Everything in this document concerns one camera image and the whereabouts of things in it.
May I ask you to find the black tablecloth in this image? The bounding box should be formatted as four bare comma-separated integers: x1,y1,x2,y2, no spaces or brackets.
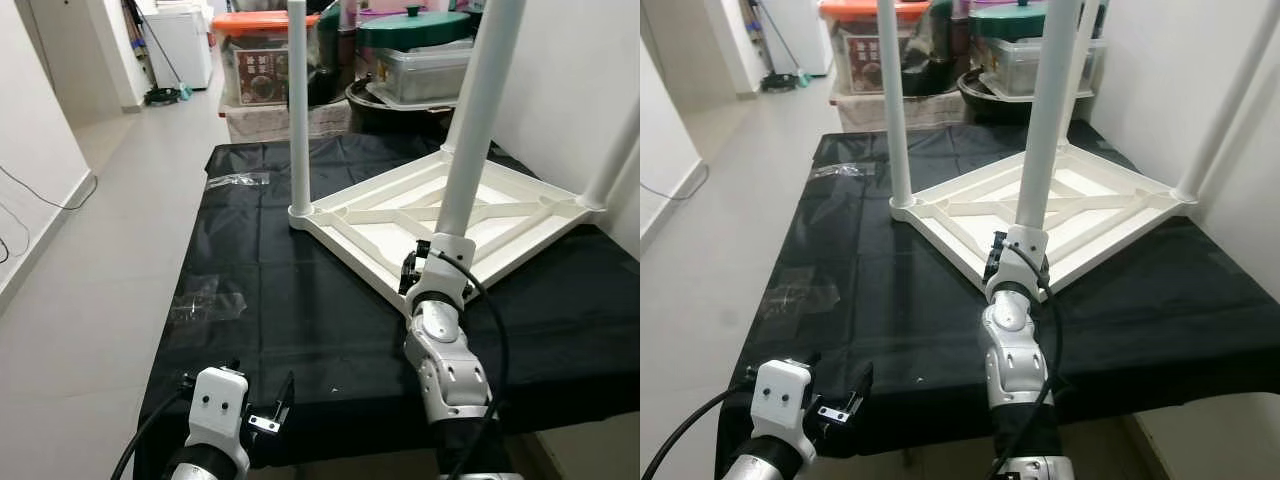
715,123,1280,473
135,133,641,473

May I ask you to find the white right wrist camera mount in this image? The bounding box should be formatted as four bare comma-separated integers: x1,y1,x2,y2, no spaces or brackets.
988,225,1051,301
410,235,479,309

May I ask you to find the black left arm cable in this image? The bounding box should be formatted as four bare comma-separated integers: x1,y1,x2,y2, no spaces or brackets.
110,375,197,480
640,370,763,480

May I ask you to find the beige cloth covered bench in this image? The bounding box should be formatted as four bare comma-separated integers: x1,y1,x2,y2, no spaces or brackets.
225,100,353,144
832,90,973,134

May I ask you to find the black floor mop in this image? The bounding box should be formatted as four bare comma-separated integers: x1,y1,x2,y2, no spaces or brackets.
143,0,187,107
758,0,807,94

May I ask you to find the dark green lid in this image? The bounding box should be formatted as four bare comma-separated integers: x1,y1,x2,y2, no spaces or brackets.
357,5,473,51
967,0,1053,43

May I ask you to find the orange lidded storage box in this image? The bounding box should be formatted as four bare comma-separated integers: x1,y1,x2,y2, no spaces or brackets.
212,10,323,107
820,0,933,97

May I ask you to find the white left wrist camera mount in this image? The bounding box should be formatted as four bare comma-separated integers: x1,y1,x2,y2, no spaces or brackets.
185,367,250,448
750,358,814,441

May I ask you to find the clear plastic storage box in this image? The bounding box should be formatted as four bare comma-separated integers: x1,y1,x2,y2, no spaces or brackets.
375,45,477,107
985,38,1107,97

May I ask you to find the black plastic bag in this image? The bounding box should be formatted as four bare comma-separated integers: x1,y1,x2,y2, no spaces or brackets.
305,5,348,107
900,0,958,97

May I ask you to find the thin black wall cable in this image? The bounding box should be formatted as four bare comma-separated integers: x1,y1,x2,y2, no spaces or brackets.
0,163,99,213
640,163,712,202

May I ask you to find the purple plastic container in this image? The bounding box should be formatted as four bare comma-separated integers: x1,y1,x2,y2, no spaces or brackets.
345,2,403,27

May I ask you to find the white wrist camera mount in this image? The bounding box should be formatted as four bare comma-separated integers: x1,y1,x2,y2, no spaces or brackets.
988,225,1051,301
410,235,479,309
185,367,250,448
750,358,814,441

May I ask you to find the black round basin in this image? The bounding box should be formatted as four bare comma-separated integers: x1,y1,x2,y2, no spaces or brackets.
345,80,458,138
957,70,1043,128

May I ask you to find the white plastic children table top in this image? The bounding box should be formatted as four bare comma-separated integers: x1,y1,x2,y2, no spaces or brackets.
890,143,1199,298
288,150,606,316

